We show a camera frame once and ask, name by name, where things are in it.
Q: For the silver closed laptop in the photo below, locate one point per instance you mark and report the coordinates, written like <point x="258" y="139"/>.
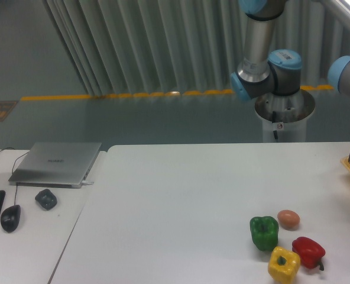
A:
<point x="56" y="164"/>

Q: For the brown egg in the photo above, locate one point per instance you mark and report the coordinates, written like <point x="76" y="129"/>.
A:
<point x="288" y="219"/>

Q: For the red bell pepper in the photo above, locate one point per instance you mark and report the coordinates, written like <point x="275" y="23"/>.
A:
<point x="310" y="252"/>

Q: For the green bell pepper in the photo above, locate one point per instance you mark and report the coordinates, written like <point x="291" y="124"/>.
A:
<point x="264" y="232"/>

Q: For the yellow bell pepper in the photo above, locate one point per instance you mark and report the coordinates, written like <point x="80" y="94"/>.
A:
<point x="283" y="265"/>

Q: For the black computer mouse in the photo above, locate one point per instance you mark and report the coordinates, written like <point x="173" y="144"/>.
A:
<point x="10" y="218"/>

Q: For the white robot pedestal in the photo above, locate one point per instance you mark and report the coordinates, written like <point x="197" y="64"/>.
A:
<point x="284" y="118"/>

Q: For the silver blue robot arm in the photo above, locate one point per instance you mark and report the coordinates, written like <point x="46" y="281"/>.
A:
<point x="273" y="79"/>

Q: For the small black gadget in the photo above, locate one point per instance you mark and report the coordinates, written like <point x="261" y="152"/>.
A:
<point x="46" y="199"/>

